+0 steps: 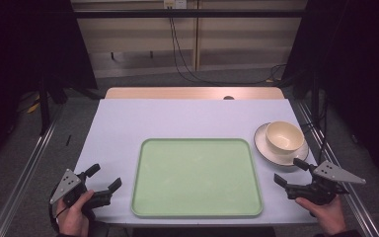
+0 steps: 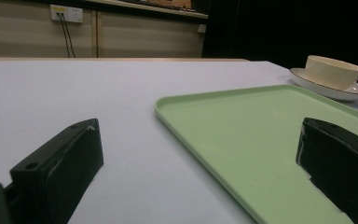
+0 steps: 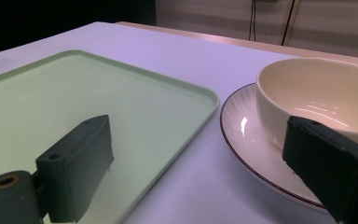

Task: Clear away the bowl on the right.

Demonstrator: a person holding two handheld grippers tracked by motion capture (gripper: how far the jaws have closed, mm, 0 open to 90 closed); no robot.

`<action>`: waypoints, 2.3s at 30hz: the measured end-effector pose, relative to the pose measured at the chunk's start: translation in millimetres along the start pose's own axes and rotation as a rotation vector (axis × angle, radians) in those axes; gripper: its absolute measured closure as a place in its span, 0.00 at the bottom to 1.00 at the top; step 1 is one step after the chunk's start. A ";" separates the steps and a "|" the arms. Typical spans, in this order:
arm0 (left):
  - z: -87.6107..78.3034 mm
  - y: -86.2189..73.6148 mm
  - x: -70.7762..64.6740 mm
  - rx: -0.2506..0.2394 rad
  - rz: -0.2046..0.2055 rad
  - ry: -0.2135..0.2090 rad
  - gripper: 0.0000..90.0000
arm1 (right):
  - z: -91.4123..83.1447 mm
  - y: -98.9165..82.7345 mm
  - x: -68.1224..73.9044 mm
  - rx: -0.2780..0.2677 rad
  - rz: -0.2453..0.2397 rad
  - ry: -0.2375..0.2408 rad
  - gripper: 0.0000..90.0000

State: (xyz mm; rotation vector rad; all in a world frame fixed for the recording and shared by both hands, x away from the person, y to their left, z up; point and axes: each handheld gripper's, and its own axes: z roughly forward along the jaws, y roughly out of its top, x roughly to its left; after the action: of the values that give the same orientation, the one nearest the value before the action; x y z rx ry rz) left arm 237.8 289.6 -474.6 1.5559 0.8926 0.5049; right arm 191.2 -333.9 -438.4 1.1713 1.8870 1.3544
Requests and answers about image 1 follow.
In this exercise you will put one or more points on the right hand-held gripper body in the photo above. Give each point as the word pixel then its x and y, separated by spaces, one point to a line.
pixel 329 184

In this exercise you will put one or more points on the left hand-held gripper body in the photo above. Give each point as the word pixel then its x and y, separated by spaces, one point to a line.
pixel 67 184

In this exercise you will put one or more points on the person's right hand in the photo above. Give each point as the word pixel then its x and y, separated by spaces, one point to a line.
pixel 325 215

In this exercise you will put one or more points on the person's left hand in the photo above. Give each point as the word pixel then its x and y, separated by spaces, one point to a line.
pixel 74 215

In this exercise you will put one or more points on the white plate with dark rim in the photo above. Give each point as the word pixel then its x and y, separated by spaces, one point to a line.
pixel 269 153

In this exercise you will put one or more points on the cream ceramic bowl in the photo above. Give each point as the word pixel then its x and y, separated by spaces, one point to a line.
pixel 284 136

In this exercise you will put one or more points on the small black stick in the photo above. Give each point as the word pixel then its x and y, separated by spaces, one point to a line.
pixel 68 140

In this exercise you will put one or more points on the black stand pole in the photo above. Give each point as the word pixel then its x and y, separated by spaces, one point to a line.
pixel 44 105
pixel 315 98

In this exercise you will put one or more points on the light green plastic tray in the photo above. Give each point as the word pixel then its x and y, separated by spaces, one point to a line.
pixel 195 177

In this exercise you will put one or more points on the yellow floor tape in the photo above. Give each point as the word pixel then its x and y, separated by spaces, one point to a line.
pixel 33 106

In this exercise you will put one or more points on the pale lavender table sheet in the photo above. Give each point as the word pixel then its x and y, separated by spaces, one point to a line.
pixel 177 118

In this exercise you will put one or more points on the black curtain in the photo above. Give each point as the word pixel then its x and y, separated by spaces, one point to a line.
pixel 358 65
pixel 19 49

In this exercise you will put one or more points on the black horizontal bar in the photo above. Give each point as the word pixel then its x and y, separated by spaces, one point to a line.
pixel 184 13

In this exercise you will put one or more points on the metal floor rail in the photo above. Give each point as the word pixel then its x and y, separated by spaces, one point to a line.
pixel 23 174
pixel 339 168

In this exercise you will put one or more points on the white wall socket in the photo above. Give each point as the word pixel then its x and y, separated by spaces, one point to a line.
pixel 175 3

